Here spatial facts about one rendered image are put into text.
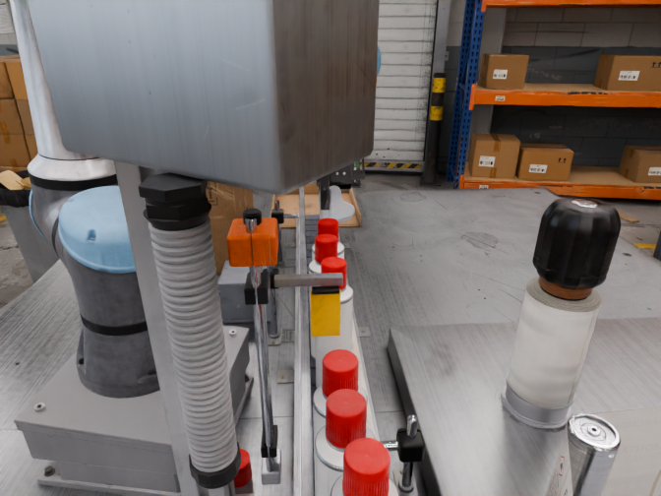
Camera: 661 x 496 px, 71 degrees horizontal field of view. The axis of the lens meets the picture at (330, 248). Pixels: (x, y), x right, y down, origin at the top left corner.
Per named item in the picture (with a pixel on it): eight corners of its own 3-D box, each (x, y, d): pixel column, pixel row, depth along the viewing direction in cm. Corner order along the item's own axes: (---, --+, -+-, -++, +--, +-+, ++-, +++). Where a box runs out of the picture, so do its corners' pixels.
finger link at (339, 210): (356, 237, 78) (354, 183, 79) (321, 238, 78) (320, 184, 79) (354, 239, 81) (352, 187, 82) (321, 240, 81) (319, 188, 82)
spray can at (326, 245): (343, 363, 73) (345, 244, 64) (311, 365, 72) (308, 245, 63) (341, 342, 77) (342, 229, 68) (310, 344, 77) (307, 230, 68)
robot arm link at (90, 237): (95, 341, 53) (71, 234, 46) (61, 287, 61) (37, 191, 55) (194, 304, 60) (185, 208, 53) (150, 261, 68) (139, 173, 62)
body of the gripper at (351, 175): (365, 182, 78) (362, 113, 79) (314, 183, 78) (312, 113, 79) (360, 192, 86) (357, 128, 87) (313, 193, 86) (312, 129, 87)
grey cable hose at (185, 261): (239, 491, 31) (202, 190, 22) (186, 494, 31) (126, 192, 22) (245, 448, 34) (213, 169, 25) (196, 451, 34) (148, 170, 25)
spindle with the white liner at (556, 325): (583, 428, 61) (651, 216, 48) (516, 431, 60) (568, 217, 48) (550, 381, 69) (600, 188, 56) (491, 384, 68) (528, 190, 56)
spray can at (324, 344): (352, 398, 66) (356, 271, 57) (316, 400, 65) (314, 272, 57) (349, 373, 70) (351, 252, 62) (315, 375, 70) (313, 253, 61)
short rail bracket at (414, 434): (420, 497, 57) (429, 425, 52) (396, 499, 57) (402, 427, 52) (414, 474, 60) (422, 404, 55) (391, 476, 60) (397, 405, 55)
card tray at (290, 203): (360, 226, 135) (360, 214, 134) (270, 228, 134) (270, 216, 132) (349, 193, 162) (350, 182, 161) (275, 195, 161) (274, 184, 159)
